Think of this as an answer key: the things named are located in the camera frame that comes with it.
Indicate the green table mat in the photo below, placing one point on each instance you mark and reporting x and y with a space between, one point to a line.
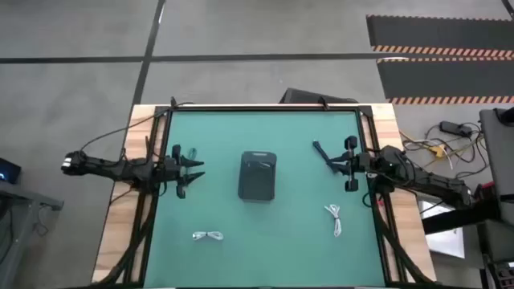
281 249

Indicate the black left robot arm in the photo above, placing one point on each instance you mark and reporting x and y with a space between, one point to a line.
120 170

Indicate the black flat box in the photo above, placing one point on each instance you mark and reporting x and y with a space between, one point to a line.
305 96

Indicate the black support beam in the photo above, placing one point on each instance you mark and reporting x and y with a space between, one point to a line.
458 218

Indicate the black hazard-striped floor mat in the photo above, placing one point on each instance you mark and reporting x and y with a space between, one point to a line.
441 80
433 32

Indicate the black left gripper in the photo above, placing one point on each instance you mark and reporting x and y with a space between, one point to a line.
170 172

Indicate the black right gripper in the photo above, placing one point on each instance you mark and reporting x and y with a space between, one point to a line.
363 164

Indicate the black device blue light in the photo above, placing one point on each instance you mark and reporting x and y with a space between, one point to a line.
8 170

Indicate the grey plastic basket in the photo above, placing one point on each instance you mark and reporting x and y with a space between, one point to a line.
257 180

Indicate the white paper sheet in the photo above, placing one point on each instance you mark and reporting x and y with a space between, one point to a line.
445 241

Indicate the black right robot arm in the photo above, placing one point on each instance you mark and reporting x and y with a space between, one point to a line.
425 180

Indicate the black aluminium table frame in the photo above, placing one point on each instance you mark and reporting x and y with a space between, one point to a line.
261 108

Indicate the grey metal cabinet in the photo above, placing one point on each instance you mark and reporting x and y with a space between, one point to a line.
500 160

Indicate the black power adapter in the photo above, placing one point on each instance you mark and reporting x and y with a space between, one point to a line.
454 128

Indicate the grey metal desk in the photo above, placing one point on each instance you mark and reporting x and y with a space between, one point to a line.
20 208

